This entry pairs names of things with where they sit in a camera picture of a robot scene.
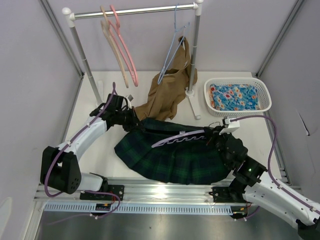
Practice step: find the blue wire hanger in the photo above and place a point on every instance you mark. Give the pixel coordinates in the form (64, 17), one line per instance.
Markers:
(173, 51)

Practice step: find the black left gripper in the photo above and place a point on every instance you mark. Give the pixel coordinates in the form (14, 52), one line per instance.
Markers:
(134, 122)

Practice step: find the tan brown skirt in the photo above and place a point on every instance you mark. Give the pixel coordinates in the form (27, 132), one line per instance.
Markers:
(163, 99)

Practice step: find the white slotted cable duct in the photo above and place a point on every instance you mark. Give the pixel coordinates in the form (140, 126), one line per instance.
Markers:
(127, 208)

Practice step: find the white clothes rack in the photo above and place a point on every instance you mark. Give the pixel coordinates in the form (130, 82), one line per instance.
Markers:
(146, 27)

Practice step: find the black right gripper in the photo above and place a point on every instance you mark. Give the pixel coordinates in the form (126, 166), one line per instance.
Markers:
(213, 133)

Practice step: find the purple hanger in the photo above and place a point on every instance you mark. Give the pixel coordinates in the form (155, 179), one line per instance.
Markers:
(182, 137)

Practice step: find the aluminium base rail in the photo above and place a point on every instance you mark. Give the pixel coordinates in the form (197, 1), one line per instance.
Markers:
(145, 191)

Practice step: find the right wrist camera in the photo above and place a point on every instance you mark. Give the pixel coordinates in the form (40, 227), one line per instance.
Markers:
(229, 125)

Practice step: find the blue floral cloth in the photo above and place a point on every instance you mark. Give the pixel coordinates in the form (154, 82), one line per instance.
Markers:
(234, 97)

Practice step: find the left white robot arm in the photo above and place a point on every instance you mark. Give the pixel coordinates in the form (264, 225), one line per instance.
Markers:
(60, 168)

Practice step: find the pink hanger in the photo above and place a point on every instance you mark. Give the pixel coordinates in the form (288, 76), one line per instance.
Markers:
(124, 51)

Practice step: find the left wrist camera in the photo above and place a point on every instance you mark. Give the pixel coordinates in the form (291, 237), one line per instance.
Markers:
(129, 98)

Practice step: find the green plaid skirt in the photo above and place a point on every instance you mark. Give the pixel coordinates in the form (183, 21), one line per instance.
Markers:
(187, 162)

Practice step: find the white plastic basket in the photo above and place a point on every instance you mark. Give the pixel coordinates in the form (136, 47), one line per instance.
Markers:
(264, 97)

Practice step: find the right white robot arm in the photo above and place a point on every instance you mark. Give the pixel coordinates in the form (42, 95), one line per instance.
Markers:
(252, 183)

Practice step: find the beige hanger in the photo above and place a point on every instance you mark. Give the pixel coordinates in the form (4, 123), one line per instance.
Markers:
(106, 29)

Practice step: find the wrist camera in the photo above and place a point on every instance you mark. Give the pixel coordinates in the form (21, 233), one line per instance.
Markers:
(229, 125)
(129, 98)

